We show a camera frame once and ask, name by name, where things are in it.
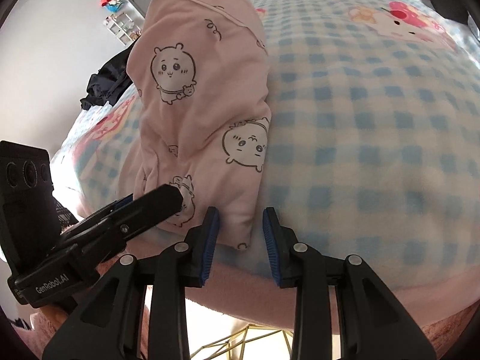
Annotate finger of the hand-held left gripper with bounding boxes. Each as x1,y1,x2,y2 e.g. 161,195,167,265
58,184,184,250
80,193,136,226

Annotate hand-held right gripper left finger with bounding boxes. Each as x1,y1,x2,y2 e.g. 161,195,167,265
42,206,220,360

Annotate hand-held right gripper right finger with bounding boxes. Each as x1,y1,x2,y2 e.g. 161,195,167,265
262,207,437,360

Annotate pink cartoon print pants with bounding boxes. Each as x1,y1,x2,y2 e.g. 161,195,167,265
127,0,272,252

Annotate black crumpled garment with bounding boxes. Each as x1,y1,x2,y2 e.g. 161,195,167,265
80,43,136,111

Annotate blue checkered cartoon blanket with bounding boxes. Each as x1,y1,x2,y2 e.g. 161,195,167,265
50,0,480,327

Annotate white shelf rack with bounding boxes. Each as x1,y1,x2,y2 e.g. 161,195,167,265
104,12,143,46

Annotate red and blue plush toy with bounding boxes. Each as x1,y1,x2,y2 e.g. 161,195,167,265
99,0,124,14

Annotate gold wire basket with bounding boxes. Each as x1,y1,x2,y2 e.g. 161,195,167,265
187,324,297,360

